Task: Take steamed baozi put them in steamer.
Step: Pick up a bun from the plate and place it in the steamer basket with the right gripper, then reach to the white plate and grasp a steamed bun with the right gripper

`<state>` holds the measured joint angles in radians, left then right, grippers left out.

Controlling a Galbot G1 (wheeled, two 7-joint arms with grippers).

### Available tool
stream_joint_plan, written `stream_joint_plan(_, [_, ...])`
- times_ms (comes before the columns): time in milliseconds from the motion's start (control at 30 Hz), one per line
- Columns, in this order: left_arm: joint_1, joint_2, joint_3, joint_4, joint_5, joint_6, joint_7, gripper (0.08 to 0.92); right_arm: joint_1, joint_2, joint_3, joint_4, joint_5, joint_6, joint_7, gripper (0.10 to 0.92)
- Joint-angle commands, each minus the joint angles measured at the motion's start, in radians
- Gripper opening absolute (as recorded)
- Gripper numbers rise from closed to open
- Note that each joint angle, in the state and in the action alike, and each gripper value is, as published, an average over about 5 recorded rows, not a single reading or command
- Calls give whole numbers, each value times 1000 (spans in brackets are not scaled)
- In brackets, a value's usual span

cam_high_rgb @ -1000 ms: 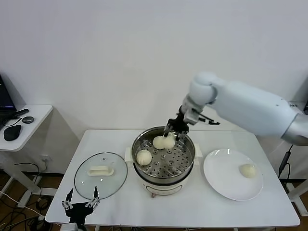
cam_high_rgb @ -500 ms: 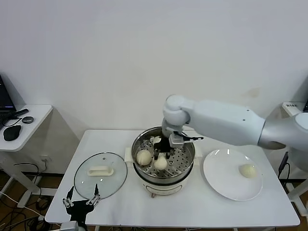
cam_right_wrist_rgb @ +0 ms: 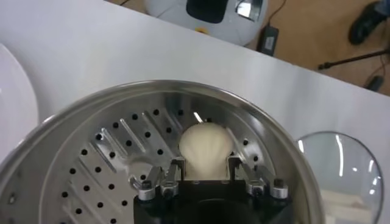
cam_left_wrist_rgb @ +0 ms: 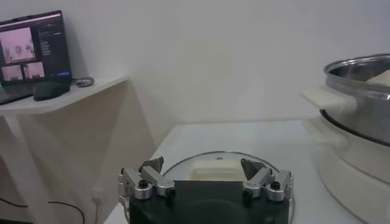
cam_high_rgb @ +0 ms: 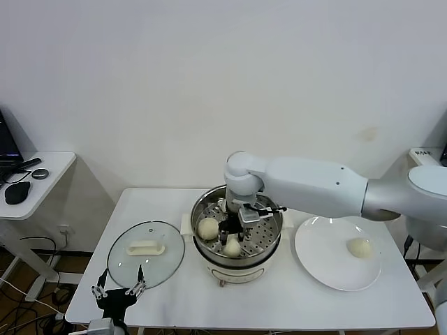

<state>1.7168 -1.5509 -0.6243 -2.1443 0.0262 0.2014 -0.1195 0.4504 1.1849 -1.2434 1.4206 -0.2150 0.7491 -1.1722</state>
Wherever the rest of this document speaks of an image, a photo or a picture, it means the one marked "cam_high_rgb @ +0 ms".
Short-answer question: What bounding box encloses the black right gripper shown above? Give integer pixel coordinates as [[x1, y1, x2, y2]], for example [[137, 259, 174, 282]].
[[218, 214, 253, 246]]

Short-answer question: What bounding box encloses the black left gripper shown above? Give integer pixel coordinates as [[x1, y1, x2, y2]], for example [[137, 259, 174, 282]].
[[90, 263, 147, 320]]

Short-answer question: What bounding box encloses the white steamed baozi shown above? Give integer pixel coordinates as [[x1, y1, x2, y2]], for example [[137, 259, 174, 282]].
[[346, 237, 373, 260], [198, 218, 219, 241], [222, 239, 242, 258]]

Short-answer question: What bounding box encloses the glass pot lid cream handle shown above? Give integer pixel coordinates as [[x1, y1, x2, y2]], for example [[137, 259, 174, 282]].
[[106, 219, 186, 291]]

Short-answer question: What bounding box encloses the stainless steel steamer basket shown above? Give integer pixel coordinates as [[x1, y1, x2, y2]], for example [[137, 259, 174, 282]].
[[180, 184, 293, 260]]

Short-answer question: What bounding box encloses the cream electric cooker base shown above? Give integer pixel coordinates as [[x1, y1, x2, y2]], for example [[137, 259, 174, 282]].
[[184, 228, 291, 289]]

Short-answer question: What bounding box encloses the white round plate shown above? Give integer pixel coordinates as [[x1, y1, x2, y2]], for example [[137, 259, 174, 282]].
[[294, 215, 382, 292]]

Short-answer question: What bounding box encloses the black computer mouse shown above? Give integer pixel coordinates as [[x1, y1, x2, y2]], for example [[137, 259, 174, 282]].
[[4, 181, 31, 205]]

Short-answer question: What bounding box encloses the white side desk with laptop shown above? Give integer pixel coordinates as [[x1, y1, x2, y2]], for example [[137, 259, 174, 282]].
[[0, 151, 78, 303]]

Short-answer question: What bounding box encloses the black bar device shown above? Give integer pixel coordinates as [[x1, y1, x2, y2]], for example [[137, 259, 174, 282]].
[[13, 157, 43, 172]]

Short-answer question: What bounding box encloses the black laptop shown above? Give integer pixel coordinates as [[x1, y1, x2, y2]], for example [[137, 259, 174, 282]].
[[0, 106, 25, 184]]

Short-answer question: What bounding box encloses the white side desk with label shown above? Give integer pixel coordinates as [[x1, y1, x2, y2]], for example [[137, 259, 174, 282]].
[[408, 148, 447, 311]]

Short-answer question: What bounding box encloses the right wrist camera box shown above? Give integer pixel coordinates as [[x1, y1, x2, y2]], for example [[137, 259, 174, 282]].
[[239, 206, 261, 224]]

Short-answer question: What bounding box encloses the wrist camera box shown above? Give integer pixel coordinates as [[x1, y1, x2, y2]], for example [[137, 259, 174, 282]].
[[87, 318, 115, 335], [239, 206, 261, 224]]

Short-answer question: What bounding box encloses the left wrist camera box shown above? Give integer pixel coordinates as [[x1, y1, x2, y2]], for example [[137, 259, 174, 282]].
[[87, 318, 115, 335]]

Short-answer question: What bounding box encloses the black floor cable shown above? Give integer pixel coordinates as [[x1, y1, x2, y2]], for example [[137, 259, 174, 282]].
[[0, 236, 76, 335]]

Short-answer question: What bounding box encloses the white floor cable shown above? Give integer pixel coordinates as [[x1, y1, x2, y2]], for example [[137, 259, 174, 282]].
[[0, 277, 66, 320]]

